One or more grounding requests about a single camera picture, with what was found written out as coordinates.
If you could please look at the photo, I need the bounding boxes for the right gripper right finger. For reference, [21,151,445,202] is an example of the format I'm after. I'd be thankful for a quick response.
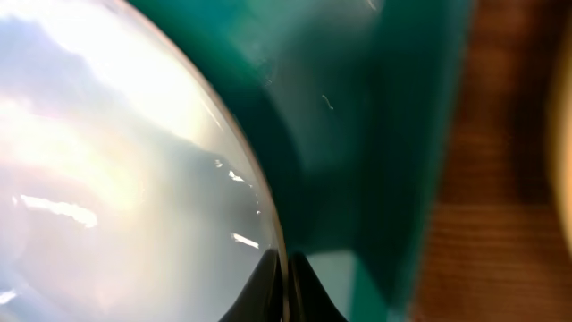
[288,253,348,322]

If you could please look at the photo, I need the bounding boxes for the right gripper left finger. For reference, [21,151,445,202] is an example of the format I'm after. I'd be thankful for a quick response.
[220,250,283,322]

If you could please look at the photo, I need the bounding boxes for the light blue plate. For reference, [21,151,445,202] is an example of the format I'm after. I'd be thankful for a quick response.
[1,1,286,321]

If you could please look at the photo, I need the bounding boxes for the yellow-green plate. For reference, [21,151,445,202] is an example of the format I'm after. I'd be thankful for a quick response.
[546,19,571,253]

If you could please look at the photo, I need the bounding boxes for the large teal plastic tray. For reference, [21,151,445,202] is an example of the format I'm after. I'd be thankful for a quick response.
[134,0,474,321]

